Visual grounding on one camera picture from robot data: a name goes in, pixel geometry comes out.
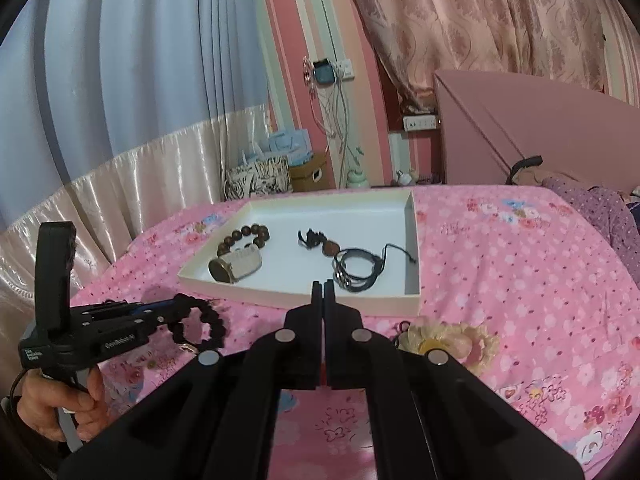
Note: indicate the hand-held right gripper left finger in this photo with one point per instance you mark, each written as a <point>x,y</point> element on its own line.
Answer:
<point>316,310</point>

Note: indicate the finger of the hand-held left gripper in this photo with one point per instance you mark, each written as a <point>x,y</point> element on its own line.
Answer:
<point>165,306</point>
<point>145,322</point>

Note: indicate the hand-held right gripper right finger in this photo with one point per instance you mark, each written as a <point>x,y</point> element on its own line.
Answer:
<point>330,310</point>

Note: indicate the white shallow tray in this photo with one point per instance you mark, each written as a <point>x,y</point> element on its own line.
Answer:
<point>295,272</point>

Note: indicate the person's left hand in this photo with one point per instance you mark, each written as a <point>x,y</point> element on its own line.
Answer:
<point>50,405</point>

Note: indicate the cream satin curtain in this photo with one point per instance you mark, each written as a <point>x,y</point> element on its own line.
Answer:
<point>150,175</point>

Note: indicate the brown cardboard box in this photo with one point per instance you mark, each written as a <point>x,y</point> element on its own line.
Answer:
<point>309,174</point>

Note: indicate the pale green bottle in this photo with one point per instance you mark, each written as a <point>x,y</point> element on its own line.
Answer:
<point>357,175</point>

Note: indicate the cream scrunchie with yellow flower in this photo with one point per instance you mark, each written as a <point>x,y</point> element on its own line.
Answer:
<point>465,341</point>

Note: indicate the black and white patterned bag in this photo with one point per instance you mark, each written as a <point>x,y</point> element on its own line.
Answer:
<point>257,179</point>

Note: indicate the small white figurine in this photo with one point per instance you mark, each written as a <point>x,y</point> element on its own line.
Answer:
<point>406,177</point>

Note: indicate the light blue box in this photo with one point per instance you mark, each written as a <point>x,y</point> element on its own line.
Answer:
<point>289,145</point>

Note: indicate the white power strip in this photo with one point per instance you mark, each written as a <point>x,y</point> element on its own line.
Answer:
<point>420,122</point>

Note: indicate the pale blue curtain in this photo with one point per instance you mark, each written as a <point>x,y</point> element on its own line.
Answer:
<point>125,60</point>

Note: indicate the blue charger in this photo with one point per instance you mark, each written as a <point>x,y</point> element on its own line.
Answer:
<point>323,72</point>

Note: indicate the pink headboard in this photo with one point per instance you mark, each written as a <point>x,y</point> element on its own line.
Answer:
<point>525,120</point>

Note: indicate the purple polka dot cloth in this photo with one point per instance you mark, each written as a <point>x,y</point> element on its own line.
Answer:
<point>600,215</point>

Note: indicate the pink patterned curtain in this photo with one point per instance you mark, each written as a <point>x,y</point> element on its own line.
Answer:
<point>475,25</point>

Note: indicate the white wall socket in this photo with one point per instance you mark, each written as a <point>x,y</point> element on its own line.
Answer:
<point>345,69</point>

